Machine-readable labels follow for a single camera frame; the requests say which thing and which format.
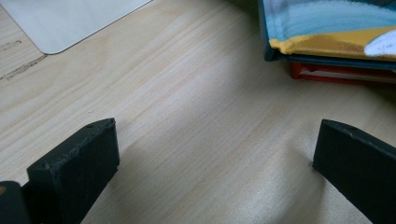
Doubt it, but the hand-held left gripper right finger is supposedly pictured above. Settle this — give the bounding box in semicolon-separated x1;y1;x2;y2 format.
312;119;396;224

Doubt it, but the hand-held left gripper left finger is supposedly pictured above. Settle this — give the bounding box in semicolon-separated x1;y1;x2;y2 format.
21;117;120;224

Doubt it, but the dark blue monster picture book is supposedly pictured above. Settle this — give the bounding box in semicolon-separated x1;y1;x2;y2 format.
257;0;396;71

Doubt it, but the red picture book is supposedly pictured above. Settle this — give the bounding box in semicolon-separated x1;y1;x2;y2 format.
290;61;396;87

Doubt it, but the clear folding book rack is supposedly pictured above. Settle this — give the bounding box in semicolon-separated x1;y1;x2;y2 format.
0;0;153;55

